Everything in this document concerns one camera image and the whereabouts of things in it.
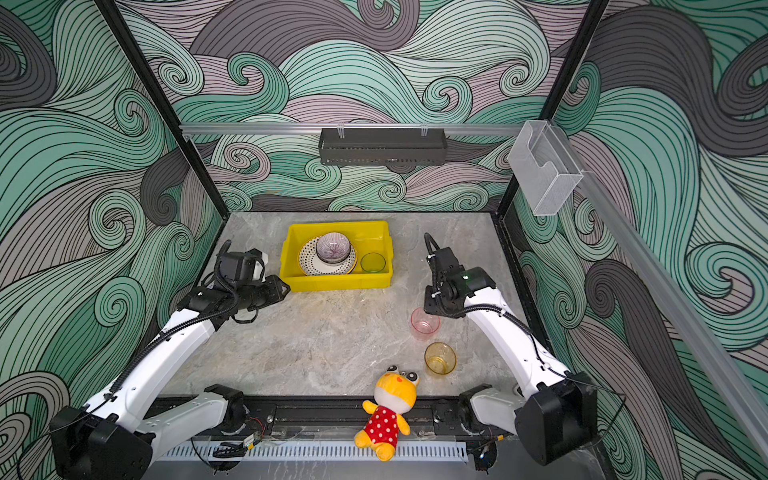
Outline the pink transparent cup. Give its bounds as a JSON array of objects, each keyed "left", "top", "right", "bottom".
[{"left": 409, "top": 307, "right": 441, "bottom": 341}]

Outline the green transparent cup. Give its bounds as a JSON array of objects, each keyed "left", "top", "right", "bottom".
[{"left": 360, "top": 252, "right": 387, "bottom": 274}]

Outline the yellow rimmed dotted plate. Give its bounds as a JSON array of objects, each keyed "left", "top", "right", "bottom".
[{"left": 299, "top": 237, "right": 357, "bottom": 276}]

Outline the brown striped bowl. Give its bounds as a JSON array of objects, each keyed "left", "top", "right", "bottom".
[{"left": 315, "top": 232, "right": 352, "bottom": 265}]

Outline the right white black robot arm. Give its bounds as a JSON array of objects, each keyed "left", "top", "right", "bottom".
[{"left": 424, "top": 233, "right": 598, "bottom": 465}]

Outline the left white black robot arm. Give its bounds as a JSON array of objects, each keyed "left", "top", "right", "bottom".
[{"left": 49, "top": 243, "right": 290, "bottom": 479}]

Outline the yellow plastic bin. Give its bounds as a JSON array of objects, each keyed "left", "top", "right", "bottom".
[{"left": 279, "top": 220, "right": 394, "bottom": 292}]

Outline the amber transparent cup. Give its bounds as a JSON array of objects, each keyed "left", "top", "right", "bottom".
[{"left": 424, "top": 342, "right": 457, "bottom": 375}]

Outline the yellow plush toy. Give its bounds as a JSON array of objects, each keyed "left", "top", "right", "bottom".
[{"left": 354, "top": 365, "right": 420, "bottom": 462}]

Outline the black wall shelf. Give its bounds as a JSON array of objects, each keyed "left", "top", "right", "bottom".
[{"left": 318, "top": 127, "right": 448, "bottom": 167}]

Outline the clear plastic wall holder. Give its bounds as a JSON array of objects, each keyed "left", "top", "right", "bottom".
[{"left": 507, "top": 120, "right": 583, "bottom": 217}]

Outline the white slotted cable duct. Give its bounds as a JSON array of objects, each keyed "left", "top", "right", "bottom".
[{"left": 160, "top": 440, "right": 469, "bottom": 464}]

